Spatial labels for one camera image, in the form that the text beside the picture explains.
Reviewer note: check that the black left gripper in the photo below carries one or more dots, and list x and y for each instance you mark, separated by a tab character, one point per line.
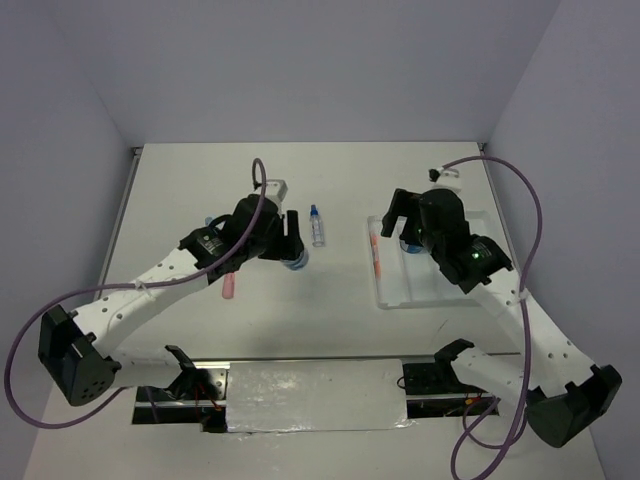
289	246

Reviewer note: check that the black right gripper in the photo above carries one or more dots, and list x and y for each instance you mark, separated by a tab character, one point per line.
403	203

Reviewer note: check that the clear blue spray bottle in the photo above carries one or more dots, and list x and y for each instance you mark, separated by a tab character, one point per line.
317	229

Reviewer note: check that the blue paint jar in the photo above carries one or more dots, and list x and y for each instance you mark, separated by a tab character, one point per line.
411	249
299	263

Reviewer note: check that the orange highlighter pen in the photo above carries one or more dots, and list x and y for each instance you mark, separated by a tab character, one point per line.
373	241

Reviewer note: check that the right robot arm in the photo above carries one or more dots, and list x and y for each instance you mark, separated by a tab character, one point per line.
563	391

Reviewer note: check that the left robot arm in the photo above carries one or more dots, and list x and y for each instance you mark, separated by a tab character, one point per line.
79	349

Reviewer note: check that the clear plastic organizer tray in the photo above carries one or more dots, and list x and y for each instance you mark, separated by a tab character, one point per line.
410	281

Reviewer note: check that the pink highlighter cap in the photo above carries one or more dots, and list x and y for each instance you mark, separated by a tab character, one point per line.
228	288

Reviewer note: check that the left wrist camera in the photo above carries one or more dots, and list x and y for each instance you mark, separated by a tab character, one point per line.
276	191

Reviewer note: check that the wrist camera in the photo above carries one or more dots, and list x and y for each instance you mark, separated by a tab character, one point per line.
276	191
448	179

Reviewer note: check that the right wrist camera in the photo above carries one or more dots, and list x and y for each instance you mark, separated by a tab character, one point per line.
448	179

